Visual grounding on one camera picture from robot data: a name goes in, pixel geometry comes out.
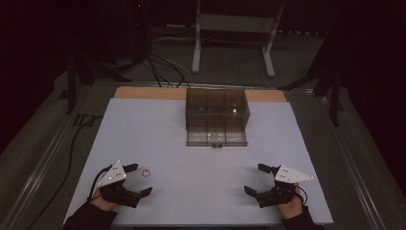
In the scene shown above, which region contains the black tripod stand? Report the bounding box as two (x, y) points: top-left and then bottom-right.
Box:
(277, 32), (348, 127)
(65, 47), (133, 116)

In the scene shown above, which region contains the black floor cable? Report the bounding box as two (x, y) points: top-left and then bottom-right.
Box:
(27, 116), (103, 230)

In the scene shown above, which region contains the bundle of black cables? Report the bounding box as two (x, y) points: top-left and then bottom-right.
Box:
(121, 0), (192, 89)

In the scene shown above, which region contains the white metal stand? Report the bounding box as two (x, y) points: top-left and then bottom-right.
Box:
(191, 0), (285, 79)

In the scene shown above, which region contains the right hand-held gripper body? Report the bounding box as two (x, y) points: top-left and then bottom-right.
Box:
(255, 164), (315, 209)

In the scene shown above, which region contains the white table mat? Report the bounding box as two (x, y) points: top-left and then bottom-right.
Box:
(63, 97), (334, 226)

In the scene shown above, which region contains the smoky transparent drawer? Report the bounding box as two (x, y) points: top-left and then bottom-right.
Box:
(186, 126), (249, 149)

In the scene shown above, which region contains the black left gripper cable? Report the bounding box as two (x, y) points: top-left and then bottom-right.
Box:
(88, 165), (113, 202)

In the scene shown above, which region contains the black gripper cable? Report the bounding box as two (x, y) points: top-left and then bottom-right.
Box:
(88, 165), (113, 202)
(295, 186), (309, 206)

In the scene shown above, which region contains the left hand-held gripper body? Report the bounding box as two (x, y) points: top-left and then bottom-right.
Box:
(96, 160), (142, 209)

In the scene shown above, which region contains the smoky transparent storage box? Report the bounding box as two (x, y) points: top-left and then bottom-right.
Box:
(185, 88), (251, 148)

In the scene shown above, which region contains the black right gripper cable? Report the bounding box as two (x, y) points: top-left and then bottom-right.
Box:
(295, 186), (309, 206)

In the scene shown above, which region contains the person's left hand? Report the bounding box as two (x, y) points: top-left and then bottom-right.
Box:
(90, 188), (118, 213)

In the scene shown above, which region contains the person's right hand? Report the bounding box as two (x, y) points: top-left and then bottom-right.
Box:
(276, 182), (305, 220)

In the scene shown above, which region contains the aluminium frame rail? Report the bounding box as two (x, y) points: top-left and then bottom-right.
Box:
(315, 95), (389, 230)
(92, 80), (314, 94)
(0, 111), (80, 230)

